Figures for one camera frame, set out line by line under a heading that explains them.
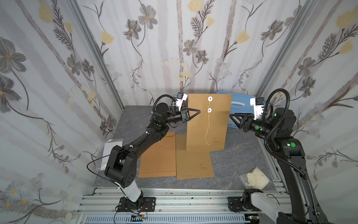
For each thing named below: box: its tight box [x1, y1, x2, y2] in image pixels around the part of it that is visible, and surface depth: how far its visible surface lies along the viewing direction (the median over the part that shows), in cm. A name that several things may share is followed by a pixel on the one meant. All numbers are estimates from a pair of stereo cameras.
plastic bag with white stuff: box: [238, 166, 270, 190], surface depth 83 cm
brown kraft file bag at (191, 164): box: [175, 134, 215, 181], surface depth 90 cm
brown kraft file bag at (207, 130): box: [185, 93, 233, 152], surface depth 74 cm
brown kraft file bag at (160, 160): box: [138, 131, 177, 179], surface depth 91 cm
